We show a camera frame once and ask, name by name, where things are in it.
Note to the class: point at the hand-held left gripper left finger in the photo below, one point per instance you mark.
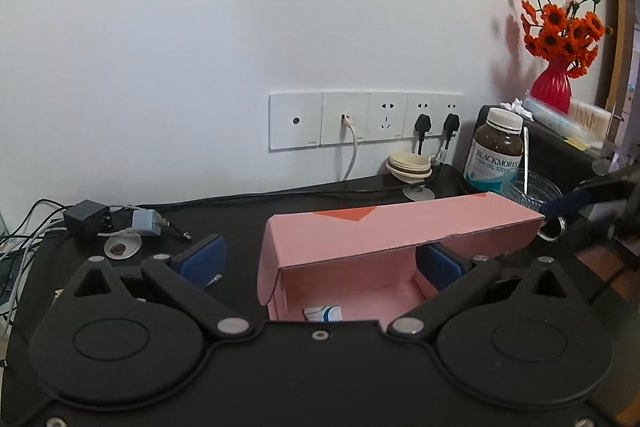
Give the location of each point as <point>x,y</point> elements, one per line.
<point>202,259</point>

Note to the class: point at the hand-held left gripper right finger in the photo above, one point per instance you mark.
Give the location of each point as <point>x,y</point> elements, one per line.
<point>437,267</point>

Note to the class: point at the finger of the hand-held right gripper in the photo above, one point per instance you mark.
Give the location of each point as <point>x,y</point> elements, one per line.
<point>567,204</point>

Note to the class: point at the pink cardboard box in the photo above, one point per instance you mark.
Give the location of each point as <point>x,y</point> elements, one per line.
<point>350,247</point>

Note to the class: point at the black desktop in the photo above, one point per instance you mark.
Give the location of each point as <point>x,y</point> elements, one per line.
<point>240,217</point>

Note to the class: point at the clear glass cup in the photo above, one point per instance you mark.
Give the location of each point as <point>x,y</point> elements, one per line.
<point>540,189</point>

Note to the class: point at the black cabinet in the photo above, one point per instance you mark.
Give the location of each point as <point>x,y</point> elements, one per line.
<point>565,157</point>

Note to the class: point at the blue-grey plug adapter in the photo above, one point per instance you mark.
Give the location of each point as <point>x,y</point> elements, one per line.
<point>145,222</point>

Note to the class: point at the silver spoon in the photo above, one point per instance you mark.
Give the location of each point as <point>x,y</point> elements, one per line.
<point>525,147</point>

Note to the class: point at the cotton swab box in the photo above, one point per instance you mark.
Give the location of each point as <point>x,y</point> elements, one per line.
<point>590,117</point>

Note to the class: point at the white tape roll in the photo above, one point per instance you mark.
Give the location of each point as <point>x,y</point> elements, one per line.
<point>120,249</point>

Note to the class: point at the brown supplement bottle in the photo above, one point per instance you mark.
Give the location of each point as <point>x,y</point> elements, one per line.
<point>492,157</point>

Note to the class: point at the beige round holder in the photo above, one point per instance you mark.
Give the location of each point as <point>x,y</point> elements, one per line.
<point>407,164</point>

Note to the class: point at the white crumpled tissue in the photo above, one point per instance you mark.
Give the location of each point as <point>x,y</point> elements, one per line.
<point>517,107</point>

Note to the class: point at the red vase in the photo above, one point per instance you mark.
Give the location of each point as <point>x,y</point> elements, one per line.
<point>550,87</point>

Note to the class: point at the black power adapter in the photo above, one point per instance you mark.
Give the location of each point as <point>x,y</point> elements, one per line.
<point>85,217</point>

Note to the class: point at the orange artificial flowers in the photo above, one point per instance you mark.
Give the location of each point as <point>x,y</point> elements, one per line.
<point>560,32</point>

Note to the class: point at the black wall plug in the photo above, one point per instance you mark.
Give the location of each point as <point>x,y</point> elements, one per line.
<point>423,123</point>
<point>451,123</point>

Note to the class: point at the white wall socket strip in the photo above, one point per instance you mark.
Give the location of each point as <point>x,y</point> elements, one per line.
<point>300,122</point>

